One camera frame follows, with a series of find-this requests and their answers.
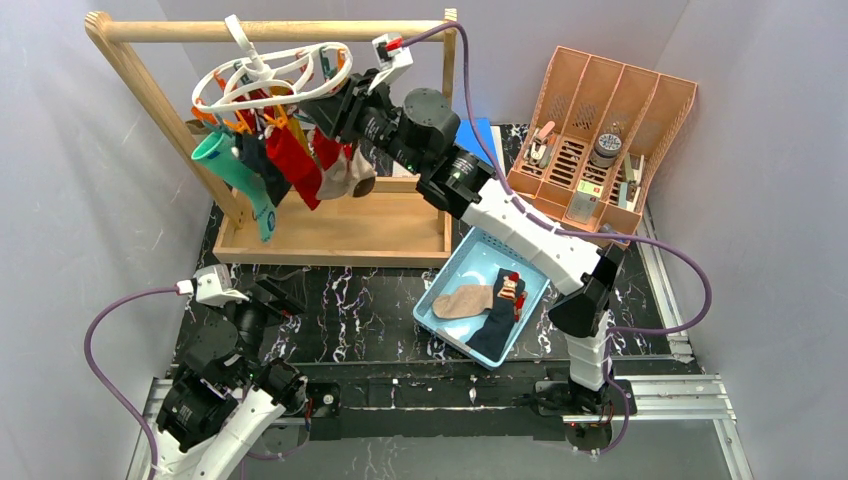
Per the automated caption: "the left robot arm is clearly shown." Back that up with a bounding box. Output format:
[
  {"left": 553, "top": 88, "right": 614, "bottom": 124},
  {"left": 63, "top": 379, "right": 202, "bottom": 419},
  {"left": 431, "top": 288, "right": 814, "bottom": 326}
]
[{"left": 151, "top": 275, "right": 312, "bottom": 479}]

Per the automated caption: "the white sock hanger with clips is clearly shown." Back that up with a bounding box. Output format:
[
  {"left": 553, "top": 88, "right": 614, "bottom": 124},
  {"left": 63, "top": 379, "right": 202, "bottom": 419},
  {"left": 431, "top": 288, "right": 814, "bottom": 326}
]
[{"left": 191, "top": 15, "right": 353, "bottom": 133}]

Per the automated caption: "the stapler in organizer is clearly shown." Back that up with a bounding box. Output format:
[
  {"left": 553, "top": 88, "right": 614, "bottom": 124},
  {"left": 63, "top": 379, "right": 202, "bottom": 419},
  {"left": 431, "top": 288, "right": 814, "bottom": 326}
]
[{"left": 525, "top": 121, "right": 556, "bottom": 168}]

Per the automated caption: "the blue folder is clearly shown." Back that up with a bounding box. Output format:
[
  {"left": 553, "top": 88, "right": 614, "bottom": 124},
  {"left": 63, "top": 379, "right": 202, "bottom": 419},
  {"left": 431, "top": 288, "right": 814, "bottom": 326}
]
[{"left": 455, "top": 117, "right": 497, "bottom": 165}]

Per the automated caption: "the navy sock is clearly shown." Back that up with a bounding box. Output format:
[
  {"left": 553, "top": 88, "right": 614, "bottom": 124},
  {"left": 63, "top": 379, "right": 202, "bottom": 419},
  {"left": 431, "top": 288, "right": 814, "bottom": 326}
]
[
  {"left": 466, "top": 269, "right": 527, "bottom": 362},
  {"left": 235, "top": 134, "right": 291, "bottom": 207}
]

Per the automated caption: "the purple cable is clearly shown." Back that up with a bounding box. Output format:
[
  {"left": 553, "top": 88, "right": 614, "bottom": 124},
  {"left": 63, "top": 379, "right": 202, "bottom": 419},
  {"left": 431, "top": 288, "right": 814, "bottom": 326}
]
[
  {"left": 83, "top": 284, "right": 181, "bottom": 480},
  {"left": 400, "top": 21, "right": 714, "bottom": 455}
]

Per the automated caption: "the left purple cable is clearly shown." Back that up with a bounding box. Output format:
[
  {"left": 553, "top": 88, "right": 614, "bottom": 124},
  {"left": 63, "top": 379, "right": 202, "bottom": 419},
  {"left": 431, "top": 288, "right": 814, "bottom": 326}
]
[{"left": 83, "top": 284, "right": 181, "bottom": 480}]

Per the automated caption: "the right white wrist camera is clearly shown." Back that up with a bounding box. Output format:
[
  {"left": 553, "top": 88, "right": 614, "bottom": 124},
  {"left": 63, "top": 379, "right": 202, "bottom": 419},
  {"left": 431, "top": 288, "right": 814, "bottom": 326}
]
[{"left": 368, "top": 32, "right": 413, "bottom": 93}]

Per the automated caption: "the light blue plastic basket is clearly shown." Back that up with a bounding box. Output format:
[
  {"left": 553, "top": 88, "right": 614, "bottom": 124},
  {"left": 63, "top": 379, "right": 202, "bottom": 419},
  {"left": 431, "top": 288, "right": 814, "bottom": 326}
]
[{"left": 413, "top": 227, "right": 550, "bottom": 370}]

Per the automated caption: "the pink desk file organizer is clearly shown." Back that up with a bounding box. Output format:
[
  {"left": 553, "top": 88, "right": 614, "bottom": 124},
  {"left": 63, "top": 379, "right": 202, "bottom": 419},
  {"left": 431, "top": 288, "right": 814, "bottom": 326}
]
[{"left": 506, "top": 46, "right": 697, "bottom": 234}]

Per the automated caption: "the beige sock in basket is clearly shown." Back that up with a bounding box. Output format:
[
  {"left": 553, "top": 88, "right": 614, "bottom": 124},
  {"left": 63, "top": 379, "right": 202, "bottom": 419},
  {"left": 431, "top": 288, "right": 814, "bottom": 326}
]
[{"left": 432, "top": 285, "right": 493, "bottom": 320}]

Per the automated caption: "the wooden clothes rack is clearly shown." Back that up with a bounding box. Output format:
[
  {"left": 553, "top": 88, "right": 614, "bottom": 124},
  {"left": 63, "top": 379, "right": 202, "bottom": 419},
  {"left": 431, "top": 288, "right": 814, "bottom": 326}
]
[{"left": 85, "top": 11, "right": 452, "bottom": 268}]

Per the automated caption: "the navy hanging sock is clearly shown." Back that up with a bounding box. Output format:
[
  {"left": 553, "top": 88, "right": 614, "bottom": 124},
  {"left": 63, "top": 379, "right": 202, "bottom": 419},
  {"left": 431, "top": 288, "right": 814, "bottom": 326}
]
[{"left": 235, "top": 134, "right": 291, "bottom": 207}]

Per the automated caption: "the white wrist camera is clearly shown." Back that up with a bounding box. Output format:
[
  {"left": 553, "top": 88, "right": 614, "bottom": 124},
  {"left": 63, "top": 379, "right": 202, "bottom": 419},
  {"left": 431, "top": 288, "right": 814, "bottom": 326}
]
[
  {"left": 175, "top": 264, "right": 250, "bottom": 307},
  {"left": 368, "top": 32, "right": 413, "bottom": 93}
]

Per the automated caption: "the brown striped sock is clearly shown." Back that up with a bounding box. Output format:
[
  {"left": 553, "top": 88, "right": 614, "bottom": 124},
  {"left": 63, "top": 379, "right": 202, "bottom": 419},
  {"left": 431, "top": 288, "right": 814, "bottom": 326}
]
[{"left": 347, "top": 147, "right": 377, "bottom": 198}]

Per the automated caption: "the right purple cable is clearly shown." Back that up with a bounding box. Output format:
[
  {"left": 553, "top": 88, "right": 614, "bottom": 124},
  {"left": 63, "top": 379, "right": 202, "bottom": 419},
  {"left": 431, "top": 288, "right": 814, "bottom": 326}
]
[{"left": 400, "top": 21, "right": 714, "bottom": 455}]

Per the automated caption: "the metal base rail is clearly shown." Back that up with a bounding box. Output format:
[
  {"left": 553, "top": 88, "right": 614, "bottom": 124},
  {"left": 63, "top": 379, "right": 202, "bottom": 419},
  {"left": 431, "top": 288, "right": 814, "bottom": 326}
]
[{"left": 125, "top": 370, "right": 737, "bottom": 480}]

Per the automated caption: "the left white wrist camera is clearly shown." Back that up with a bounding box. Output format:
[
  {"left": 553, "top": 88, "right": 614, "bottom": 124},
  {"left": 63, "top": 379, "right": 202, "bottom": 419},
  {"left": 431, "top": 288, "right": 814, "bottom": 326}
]
[{"left": 175, "top": 264, "right": 250, "bottom": 307}]

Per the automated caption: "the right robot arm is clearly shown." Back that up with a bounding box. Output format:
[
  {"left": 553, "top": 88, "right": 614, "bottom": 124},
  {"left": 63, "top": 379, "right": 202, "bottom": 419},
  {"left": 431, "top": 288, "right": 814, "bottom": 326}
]
[{"left": 299, "top": 70, "right": 623, "bottom": 414}]

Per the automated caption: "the white small box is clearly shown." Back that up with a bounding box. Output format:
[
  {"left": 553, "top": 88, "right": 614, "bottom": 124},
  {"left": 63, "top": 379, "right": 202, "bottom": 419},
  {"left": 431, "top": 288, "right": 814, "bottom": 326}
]
[{"left": 566, "top": 180, "right": 603, "bottom": 224}]

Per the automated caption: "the teal hanging sock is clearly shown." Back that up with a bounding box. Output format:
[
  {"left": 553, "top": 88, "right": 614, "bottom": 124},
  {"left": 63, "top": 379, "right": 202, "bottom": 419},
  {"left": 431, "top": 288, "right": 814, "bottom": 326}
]
[{"left": 191, "top": 131, "right": 276, "bottom": 243}]

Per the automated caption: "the grey round tin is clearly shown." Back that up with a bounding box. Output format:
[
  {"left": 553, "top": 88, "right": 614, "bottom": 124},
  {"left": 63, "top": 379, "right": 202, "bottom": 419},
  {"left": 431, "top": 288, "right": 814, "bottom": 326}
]
[{"left": 589, "top": 133, "right": 623, "bottom": 168}]

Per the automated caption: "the long red hanging sock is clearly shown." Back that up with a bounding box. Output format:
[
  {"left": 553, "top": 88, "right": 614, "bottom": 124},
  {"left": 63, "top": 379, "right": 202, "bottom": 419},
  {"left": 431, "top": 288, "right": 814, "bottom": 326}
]
[{"left": 266, "top": 128, "right": 322, "bottom": 210}]

